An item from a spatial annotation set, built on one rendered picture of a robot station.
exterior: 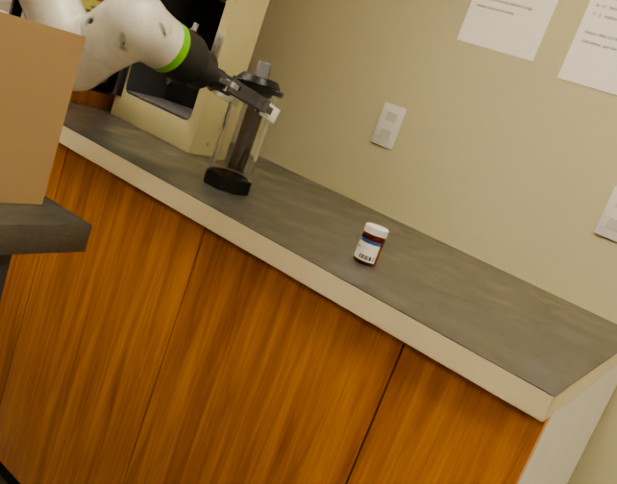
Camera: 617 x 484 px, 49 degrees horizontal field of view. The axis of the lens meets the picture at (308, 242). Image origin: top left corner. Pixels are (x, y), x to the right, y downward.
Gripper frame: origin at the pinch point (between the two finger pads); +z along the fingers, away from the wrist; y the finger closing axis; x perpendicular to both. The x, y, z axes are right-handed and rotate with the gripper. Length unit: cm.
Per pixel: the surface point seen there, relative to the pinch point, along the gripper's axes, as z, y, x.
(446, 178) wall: 55, -23, -10
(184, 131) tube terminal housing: 16.1, 28.8, 10.2
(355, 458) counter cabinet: -4, -55, 46
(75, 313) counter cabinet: -1, 17, 57
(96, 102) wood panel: 16, 62, 14
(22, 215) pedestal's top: -53, -20, 31
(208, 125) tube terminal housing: 18.8, 25.0, 6.2
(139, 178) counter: -11.9, 6.8, 23.3
